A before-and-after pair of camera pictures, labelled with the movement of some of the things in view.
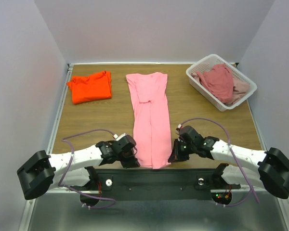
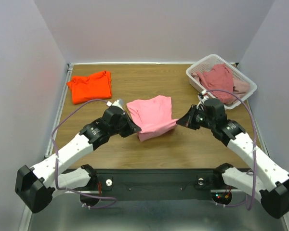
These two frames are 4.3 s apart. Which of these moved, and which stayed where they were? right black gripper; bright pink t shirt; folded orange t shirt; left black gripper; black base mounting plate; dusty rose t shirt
Moved: left black gripper; right black gripper; bright pink t shirt
Stayed: black base mounting plate; folded orange t shirt; dusty rose t shirt
